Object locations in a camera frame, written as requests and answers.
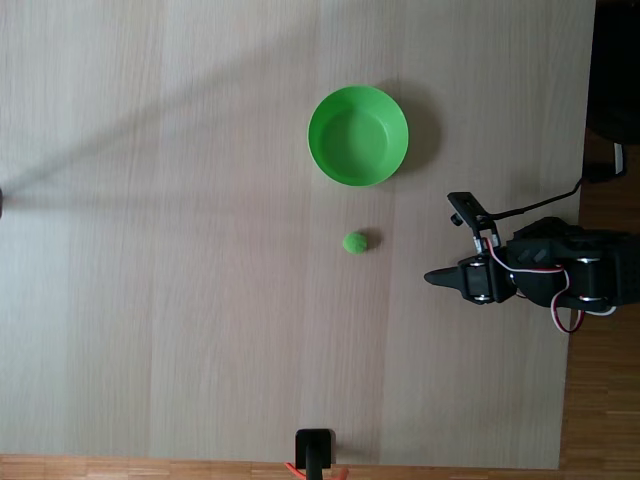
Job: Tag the green pompom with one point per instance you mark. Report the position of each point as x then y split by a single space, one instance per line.
355 243

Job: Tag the green plastic bowl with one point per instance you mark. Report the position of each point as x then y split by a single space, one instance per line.
357 142

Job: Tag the grey chair leg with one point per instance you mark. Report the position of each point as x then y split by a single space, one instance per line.
619 160

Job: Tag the black table clamp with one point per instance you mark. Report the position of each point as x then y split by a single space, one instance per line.
314 445

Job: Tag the black office chair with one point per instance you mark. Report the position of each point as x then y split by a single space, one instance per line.
615 60

